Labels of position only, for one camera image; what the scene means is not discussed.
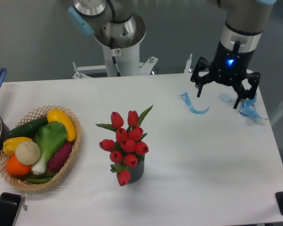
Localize woven wicker basket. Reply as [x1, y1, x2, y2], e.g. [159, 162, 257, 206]
[0, 105, 81, 191]

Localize small light blue cap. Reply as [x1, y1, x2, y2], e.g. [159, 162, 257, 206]
[219, 93, 232, 103]

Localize clear pen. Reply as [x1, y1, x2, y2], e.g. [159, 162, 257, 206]
[23, 193, 29, 211]

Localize green bok choy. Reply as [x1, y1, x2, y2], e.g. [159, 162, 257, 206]
[32, 121, 67, 175]

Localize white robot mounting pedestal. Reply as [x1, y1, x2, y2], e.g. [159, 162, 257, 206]
[73, 44, 158, 79]

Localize curled blue tape strip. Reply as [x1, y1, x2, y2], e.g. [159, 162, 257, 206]
[179, 92, 209, 114]

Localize green pea pods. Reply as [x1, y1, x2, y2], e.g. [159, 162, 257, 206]
[25, 173, 56, 184]

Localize green cucumber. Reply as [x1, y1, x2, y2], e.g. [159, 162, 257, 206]
[5, 117, 48, 139]

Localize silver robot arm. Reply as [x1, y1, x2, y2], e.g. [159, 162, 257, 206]
[68, 0, 274, 101]

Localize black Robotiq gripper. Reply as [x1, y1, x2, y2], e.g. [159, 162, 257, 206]
[190, 40, 261, 110]

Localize tangled blue tape strip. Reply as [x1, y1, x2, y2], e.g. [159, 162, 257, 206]
[239, 93, 267, 120]

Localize black smartphone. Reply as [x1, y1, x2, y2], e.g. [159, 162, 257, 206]
[0, 192, 22, 226]

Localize orange fruit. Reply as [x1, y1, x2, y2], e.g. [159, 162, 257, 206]
[6, 156, 31, 176]

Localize cream steamed bun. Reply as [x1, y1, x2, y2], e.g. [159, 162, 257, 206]
[15, 141, 41, 165]

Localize dark grey ribbed vase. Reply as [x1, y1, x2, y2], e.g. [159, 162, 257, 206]
[128, 161, 144, 184]

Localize yellow bell pepper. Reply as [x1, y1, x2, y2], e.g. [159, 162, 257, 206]
[2, 137, 32, 156]

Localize red tulip bouquet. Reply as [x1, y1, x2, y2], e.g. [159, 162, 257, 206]
[96, 106, 153, 186]

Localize purple sweet potato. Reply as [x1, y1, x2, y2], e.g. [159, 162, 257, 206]
[48, 142, 72, 172]

